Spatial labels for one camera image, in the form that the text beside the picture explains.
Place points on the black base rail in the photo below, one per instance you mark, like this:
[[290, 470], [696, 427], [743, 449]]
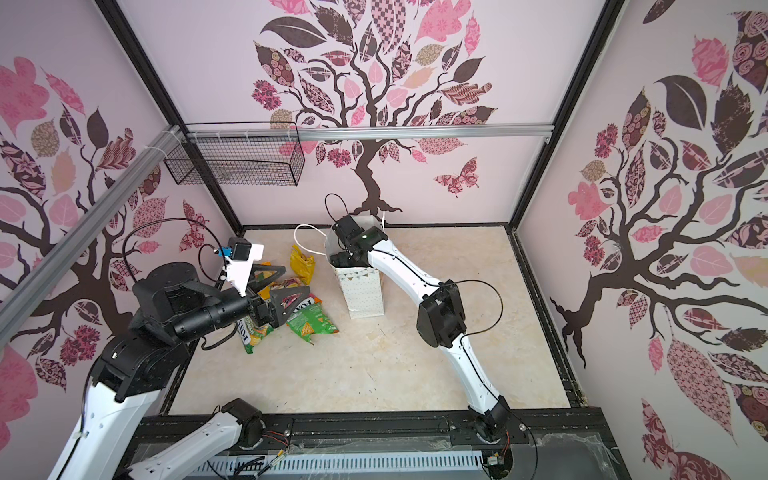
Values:
[[457, 427]]

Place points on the green snack bag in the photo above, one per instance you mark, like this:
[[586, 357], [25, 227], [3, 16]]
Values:
[[310, 321]]

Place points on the yellow snack bag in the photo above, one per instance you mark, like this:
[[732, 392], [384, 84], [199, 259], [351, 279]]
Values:
[[302, 265]]

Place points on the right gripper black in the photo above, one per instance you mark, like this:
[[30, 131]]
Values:
[[339, 260]]

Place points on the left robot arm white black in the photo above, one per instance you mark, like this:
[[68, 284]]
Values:
[[134, 368]]

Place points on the green yellow candy bag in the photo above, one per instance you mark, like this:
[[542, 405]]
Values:
[[250, 334]]

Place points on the aluminium rail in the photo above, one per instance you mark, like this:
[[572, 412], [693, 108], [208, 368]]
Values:
[[25, 298], [420, 132]]

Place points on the aluminium rail left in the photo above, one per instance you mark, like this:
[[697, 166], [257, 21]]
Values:
[[25, 298]]

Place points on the aluminium rail back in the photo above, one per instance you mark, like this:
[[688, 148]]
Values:
[[420, 132]]

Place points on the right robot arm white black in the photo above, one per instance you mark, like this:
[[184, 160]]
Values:
[[441, 318]]

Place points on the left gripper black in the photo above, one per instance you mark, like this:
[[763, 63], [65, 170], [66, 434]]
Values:
[[275, 312]]

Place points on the orange pink snack bag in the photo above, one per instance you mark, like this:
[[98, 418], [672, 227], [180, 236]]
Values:
[[292, 293]]

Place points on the white slotted cable duct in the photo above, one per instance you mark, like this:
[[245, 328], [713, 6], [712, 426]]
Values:
[[390, 465]]

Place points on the black wire basket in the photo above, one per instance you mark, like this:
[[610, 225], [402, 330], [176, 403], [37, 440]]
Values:
[[259, 153]]

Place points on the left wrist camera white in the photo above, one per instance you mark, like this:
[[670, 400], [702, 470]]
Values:
[[239, 255]]

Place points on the white patterned paper bag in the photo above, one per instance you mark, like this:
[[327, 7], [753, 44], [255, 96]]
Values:
[[361, 286]]

